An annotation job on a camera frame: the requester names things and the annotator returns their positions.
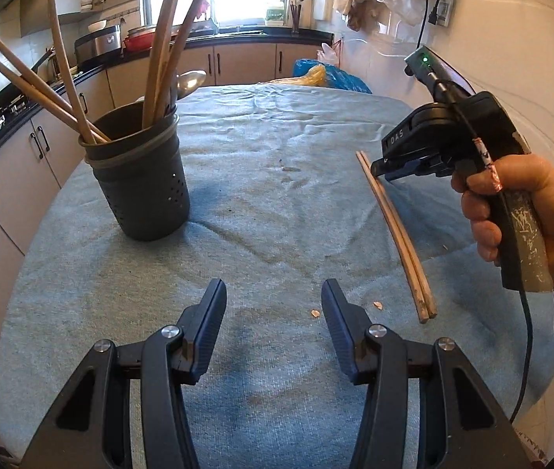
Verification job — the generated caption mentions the wooden chopstick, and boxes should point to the wooden chopstick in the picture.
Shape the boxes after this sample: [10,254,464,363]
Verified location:
[355,152,429,324]
[361,150,439,317]

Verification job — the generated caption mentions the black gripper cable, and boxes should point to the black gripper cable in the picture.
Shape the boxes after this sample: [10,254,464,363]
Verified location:
[430,75,536,425]

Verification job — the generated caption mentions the green and white container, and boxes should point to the green and white container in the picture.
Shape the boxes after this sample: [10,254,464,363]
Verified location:
[264,2,286,27]

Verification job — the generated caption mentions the small white plastic bag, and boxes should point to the small white plastic bag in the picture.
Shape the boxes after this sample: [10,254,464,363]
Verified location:
[317,41,342,65]

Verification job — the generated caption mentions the bunch of wooden chopsticks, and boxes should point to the bunch of wooden chopsticks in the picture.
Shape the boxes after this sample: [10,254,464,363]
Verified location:
[0,0,226,145]

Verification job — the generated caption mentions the red basin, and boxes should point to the red basin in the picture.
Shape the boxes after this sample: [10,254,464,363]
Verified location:
[123,29,155,52]

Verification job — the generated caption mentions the silver rice cooker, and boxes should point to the silver rice cooker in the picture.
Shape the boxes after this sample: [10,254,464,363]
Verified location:
[75,26,124,62]

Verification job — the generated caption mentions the wall power adapter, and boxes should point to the wall power adapter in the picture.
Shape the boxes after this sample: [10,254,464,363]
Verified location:
[426,0,455,28]

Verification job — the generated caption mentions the orange plastic bag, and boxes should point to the orange plastic bag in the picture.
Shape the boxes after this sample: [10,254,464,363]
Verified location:
[269,66,329,90]

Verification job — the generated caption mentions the black frying pan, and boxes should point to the black frying pan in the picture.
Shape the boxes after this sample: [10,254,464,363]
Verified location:
[0,49,56,109]

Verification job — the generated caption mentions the blue plastic bag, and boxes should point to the blue plastic bag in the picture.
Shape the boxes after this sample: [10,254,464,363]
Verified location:
[292,57,373,95]

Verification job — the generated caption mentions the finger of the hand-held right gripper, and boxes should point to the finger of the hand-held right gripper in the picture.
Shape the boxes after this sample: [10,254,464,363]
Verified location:
[371,156,454,183]

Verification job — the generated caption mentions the beige kitchen base cabinets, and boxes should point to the beige kitchen base cabinets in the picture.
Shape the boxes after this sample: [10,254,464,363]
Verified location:
[0,41,336,347]

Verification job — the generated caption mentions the blue-grey tablecloth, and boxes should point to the blue-grey tablecloth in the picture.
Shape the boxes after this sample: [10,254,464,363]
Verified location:
[0,83,554,469]

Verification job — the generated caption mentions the black kitchen countertop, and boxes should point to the black kitchen countertop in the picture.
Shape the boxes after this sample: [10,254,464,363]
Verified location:
[0,29,333,191]

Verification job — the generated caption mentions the metal spoon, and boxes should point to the metal spoon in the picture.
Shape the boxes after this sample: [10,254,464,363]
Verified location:
[176,70,208,103]

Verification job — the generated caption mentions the dark grey utensil holder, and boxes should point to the dark grey utensil holder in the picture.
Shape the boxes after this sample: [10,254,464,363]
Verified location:
[79,102,192,242]

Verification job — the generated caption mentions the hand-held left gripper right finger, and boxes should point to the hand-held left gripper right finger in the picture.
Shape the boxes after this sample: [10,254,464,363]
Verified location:
[322,278,532,469]

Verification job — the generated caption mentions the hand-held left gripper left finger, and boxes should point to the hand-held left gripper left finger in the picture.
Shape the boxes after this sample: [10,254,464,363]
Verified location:
[20,278,228,469]

